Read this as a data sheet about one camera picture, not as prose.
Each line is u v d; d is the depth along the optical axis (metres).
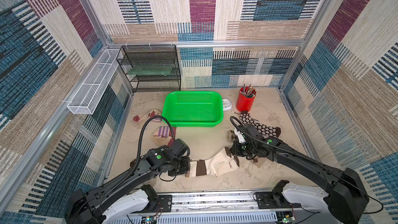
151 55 1.01
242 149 0.70
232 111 1.07
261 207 0.74
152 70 0.94
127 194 0.59
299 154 0.51
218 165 0.81
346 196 0.40
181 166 0.66
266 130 0.97
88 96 0.94
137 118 1.04
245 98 0.98
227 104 1.08
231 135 0.94
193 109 1.08
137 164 0.50
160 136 0.94
